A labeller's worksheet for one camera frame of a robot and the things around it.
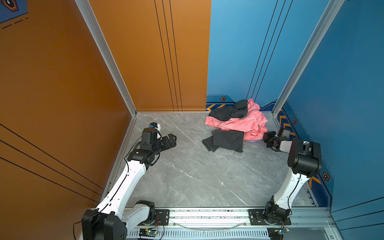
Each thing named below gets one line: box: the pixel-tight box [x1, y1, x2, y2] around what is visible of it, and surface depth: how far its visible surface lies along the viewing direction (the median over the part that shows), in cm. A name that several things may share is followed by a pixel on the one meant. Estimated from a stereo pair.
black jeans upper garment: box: [208, 99, 249, 122], surface depth 115 cm
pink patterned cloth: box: [205, 98, 268, 141], surface depth 102 cm
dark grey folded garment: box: [202, 129, 244, 153], surface depth 101 cm
